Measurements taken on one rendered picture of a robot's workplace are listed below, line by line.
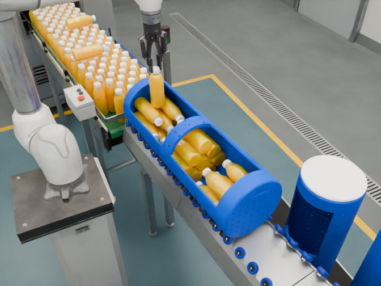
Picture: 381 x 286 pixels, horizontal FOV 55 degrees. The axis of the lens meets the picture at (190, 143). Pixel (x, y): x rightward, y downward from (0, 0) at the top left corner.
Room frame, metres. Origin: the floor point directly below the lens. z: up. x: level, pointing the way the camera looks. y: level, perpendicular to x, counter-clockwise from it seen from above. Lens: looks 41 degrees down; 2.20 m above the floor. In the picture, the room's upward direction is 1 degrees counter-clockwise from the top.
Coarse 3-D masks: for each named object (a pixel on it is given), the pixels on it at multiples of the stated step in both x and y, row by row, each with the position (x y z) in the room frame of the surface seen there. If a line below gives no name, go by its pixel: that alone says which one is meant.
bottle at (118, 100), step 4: (116, 96) 1.70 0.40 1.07; (120, 96) 1.70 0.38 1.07; (124, 96) 1.72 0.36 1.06; (116, 100) 1.69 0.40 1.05; (120, 100) 1.69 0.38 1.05; (116, 104) 1.69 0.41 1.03; (120, 104) 1.69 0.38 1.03; (116, 108) 1.69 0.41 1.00; (120, 108) 1.69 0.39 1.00; (116, 112) 1.70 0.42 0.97; (120, 112) 1.68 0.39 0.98; (120, 120) 1.69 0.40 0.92; (124, 120) 1.69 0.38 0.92
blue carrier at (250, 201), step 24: (144, 96) 1.61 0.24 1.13; (168, 96) 1.69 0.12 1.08; (192, 120) 1.27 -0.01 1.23; (168, 144) 1.19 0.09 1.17; (216, 168) 1.23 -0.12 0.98; (192, 192) 1.00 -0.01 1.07; (240, 192) 0.87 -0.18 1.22; (264, 192) 0.91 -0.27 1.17; (216, 216) 0.86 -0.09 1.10; (240, 216) 0.85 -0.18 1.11; (264, 216) 0.92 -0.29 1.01
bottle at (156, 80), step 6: (150, 78) 1.52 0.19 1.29; (156, 78) 1.51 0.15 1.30; (162, 78) 1.53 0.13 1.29; (150, 84) 1.51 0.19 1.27; (156, 84) 1.50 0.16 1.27; (162, 84) 1.52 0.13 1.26; (150, 90) 1.52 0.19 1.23; (156, 90) 1.50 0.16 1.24; (162, 90) 1.52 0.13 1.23; (150, 96) 1.52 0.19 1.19; (156, 96) 1.50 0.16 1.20; (162, 96) 1.51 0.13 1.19; (156, 102) 1.50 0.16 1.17; (162, 102) 1.51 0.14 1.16
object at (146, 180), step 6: (144, 174) 1.54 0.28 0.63; (144, 180) 1.54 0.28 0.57; (150, 180) 1.56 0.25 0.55; (144, 186) 1.55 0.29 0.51; (150, 186) 1.56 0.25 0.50; (144, 192) 1.56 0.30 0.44; (150, 192) 1.56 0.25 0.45; (144, 198) 1.57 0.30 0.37; (150, 198) 1.55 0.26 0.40; (150, 204) 1.55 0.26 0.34; (150, 210) 1.55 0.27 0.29; (150, 216) 1.54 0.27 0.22; (150, 222) 1.54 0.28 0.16; (150, 228) 1.54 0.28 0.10; (156, 228) 1.56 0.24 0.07; (150, 234) 1.55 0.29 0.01
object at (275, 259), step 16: (128, 144) 1.56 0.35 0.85; (144, 160) 1.41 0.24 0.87; (160, 176) 1.27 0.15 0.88; (176, 192) 1.16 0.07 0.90; (176, 208) 1.14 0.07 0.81; (192, 224) 1.01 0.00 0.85; (208, 240) 0.91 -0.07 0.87; (240, 240) 0.87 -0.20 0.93; (256, 240) 0.87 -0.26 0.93; (272, 240) 0.87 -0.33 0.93; (224, 256) 0.83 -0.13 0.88; (256, 256) 0.80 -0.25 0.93; (272, 256) 0.80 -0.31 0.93; (288, 256) 0.79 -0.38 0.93; (240, 272) 0.75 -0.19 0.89; (272, 272) 0.73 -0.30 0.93; (288, 272) 0.73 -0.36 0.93; (304, 272) 0.73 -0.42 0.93
